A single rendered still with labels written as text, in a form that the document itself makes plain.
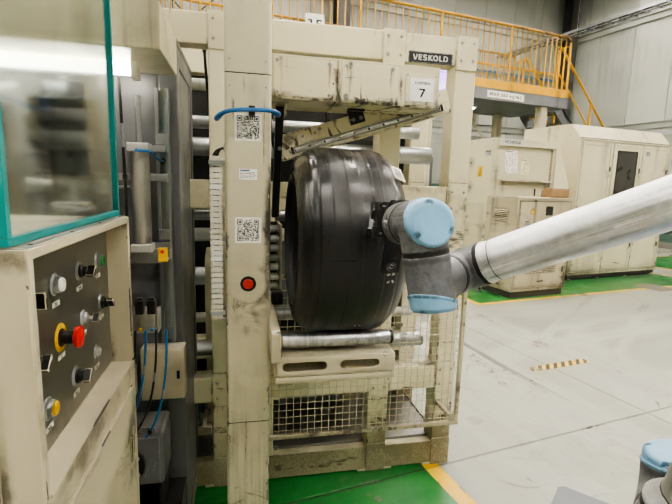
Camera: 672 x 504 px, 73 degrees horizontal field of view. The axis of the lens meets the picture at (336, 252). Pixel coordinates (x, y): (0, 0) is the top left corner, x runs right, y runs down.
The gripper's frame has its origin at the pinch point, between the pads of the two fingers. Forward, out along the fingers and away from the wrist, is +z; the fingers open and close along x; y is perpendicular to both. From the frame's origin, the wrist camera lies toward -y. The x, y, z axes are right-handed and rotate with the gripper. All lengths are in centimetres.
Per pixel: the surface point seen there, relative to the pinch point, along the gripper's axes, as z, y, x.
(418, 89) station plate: 41, 51, -28
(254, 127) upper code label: 17.7, 29.4, 30.0
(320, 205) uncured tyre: 3.3, 7.1, 13.5
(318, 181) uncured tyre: 6.7, 13.6, 13.5
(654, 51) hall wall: 833, 457, -966
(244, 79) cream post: 16, 42, 33
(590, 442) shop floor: 95, -113, -153
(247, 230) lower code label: 21.1, 0.5, 31.9
